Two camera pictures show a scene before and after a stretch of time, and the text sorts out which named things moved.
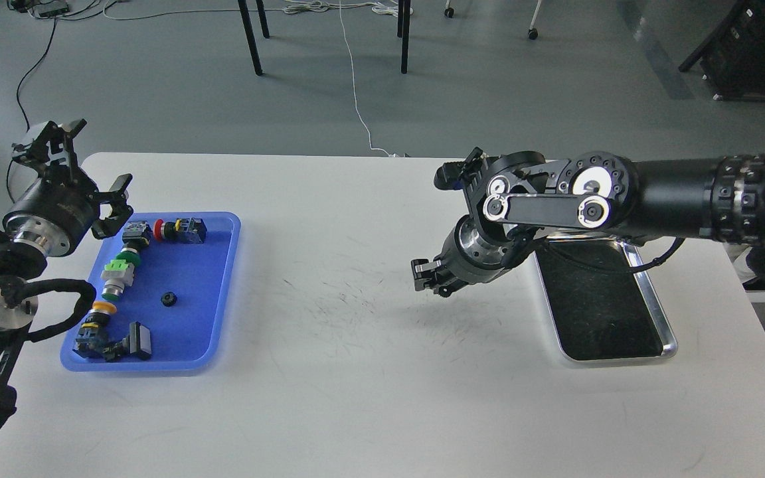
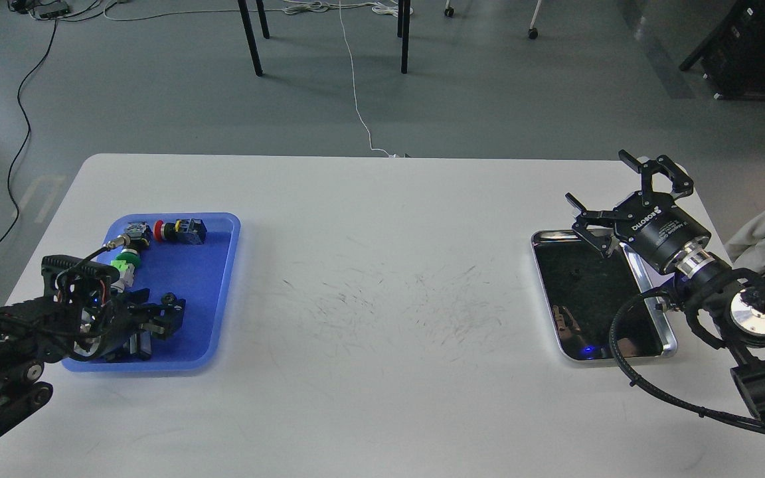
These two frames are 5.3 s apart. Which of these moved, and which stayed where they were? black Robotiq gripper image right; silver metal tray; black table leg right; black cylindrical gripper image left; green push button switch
Moved: black cylindrical gripper image left; black Robotiq gripper image right
Stayed: black table leg right; silver metal tray; green push button switch
